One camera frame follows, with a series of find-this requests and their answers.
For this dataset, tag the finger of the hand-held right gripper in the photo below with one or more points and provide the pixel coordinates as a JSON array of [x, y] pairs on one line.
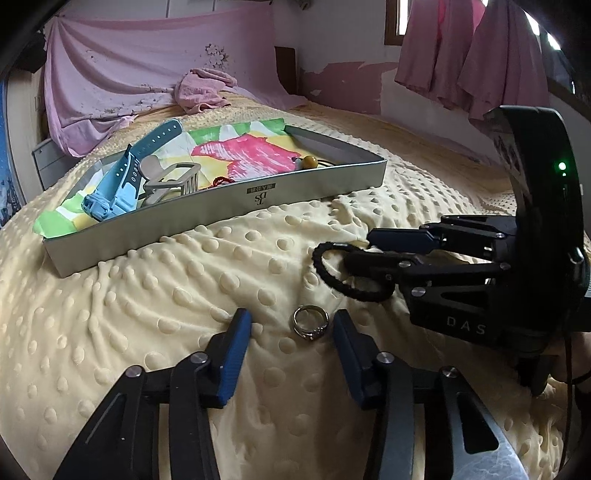
[[415, 237], [443, 304]]

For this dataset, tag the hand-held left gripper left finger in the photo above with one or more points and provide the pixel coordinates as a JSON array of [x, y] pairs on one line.
[[233, 364]]

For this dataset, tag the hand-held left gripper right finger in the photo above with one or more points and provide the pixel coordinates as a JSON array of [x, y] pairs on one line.
[[351, 360]]

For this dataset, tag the grey shallow tray box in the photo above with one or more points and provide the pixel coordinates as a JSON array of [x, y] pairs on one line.
[[184, 221]]

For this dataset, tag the blue smart watch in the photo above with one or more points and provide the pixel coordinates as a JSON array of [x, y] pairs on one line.
[[115, 189]]

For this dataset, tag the pink window curtain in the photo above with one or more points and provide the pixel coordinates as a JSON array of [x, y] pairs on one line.
[[508, 69], [438, 55]]

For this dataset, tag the colourful painted paper sheet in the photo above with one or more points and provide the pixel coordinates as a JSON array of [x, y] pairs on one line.
[[244, 152]]

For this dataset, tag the brown wooden board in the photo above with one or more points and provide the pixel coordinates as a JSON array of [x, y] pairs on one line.
[[285, 69]]

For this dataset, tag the crumpled pink towel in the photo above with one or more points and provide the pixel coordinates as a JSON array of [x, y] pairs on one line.
[[203, 90]]

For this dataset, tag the white drawer cabinet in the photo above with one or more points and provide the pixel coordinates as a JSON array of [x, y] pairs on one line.
[[46, 159]]

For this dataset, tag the blue printed curtain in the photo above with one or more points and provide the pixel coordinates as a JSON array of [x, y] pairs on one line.
[[7, 184]]

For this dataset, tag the pink hanging sheet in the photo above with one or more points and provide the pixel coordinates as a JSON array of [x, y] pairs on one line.
[[138, 60]]

